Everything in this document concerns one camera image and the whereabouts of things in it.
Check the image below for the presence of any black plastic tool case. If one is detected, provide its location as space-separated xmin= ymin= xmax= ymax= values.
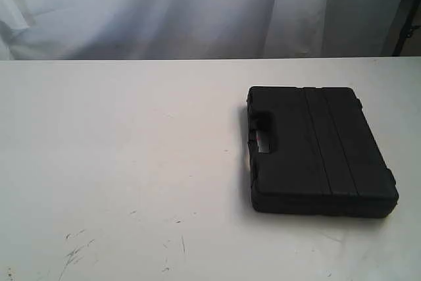
xmin=247 ymin=86 xmax=399 ymax=218

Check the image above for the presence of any white cloth backdrop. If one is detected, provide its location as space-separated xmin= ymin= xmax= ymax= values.
xmin=1 ymin=0 xmax=401 ymax=60

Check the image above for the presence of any black metal stand pole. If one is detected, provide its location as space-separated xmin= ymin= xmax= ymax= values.
xmin=392 ymin=0 xmax=420 ymax=57

